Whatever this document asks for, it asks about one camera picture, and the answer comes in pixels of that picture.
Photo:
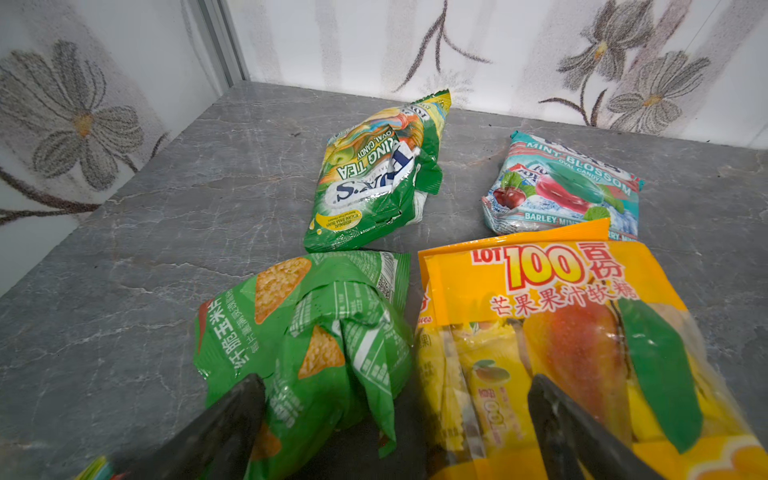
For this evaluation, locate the green yellow Fox's candy bag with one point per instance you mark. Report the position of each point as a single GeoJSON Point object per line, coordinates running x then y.
{"type": "Point", "coordinates": [376, 176]}

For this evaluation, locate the teal Fox's candy bag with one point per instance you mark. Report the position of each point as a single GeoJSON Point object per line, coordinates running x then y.
{"type": "Point", "coordinates": [543, 185]}

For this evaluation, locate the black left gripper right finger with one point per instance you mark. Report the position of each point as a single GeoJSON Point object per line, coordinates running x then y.
{"type": "Point", "coordinates": [573, 445]}

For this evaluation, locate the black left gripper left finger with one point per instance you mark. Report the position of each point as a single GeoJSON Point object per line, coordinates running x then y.
{"type": "Point", "coordinates": [215, 445]}

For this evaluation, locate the orange rainbow candy packet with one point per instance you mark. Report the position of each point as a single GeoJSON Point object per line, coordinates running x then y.
{"type": "Point", "coordinates": [99, 469]}

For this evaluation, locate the green corn chips bag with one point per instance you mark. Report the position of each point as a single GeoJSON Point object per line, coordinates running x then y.
{"type": "Point", "coordinates": [327, 335]}

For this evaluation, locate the orange snack packet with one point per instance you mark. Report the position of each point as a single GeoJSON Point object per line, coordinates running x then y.
{"type": "Point", "coordinates": [600, 319]}

